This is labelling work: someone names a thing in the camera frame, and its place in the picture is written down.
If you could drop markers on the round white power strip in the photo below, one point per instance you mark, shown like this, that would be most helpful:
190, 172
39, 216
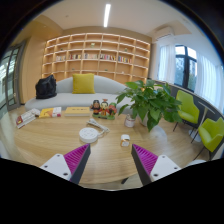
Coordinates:
88, 135

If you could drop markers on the dark-framed glass door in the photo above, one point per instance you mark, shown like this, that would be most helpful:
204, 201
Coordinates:
10, 80

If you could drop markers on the wooden wall shelf unit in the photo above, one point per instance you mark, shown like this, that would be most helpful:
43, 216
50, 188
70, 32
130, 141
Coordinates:
96, 56

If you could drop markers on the yellow cushion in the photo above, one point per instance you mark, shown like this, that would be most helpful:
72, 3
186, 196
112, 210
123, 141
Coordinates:
83, 83

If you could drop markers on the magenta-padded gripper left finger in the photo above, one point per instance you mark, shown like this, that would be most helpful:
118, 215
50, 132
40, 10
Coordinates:
56, 166

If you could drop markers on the large yellow book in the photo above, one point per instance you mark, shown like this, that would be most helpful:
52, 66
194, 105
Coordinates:
77, 111

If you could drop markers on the white wall air conditioner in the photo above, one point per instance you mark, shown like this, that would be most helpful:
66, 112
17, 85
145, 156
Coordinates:
164, 33

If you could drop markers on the long ceiling light strip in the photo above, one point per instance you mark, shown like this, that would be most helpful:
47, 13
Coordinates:
107, 15

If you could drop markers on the narrow white sheer curtain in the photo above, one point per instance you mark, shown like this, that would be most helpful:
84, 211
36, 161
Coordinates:
166, 63

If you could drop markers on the dark-framed window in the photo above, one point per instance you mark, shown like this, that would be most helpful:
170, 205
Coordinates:
185, 68

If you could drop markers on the small white and pink jar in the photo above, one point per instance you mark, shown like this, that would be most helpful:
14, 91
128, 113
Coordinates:
129, 121

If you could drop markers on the green potted plant white pot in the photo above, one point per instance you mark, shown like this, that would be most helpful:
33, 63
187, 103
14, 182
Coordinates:
150, 101

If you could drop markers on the wide white sheer curtain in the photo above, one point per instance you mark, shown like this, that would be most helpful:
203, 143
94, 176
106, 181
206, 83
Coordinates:
210, 83

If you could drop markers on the three-figure painted figurine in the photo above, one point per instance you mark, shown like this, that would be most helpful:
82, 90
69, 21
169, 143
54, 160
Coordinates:
104, 109

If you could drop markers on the black bag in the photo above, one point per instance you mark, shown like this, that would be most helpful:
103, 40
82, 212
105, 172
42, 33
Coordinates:
46, 87

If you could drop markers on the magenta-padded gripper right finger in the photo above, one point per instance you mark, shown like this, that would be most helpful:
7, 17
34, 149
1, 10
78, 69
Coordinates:
163, 166

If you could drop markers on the light grey curved sofa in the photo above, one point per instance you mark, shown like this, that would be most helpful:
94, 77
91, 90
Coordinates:
73, 99

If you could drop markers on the white and gold cube charger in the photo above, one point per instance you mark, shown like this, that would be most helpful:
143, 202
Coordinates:
125, 140

